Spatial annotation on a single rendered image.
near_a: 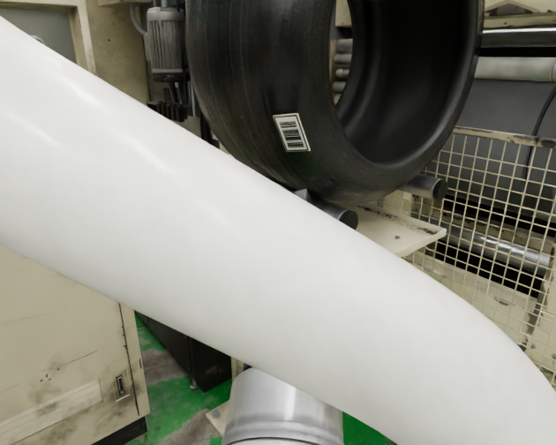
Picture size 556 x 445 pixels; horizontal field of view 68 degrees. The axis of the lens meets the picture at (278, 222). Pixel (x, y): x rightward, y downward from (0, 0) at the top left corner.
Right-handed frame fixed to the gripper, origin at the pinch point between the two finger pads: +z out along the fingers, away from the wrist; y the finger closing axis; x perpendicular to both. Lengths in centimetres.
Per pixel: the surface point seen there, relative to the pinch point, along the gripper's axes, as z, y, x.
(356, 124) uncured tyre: 55, 24, 5
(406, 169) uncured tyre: 27.3, 19.5, 13.2
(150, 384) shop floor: 29, 89, -95
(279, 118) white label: 15.4, -4.6, -1.4
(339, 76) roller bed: 82, 22, 1
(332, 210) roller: 15.1, 14.0, 0.3
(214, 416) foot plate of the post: 17, 93, -67
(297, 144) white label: 14.6, -0.3, -0.3
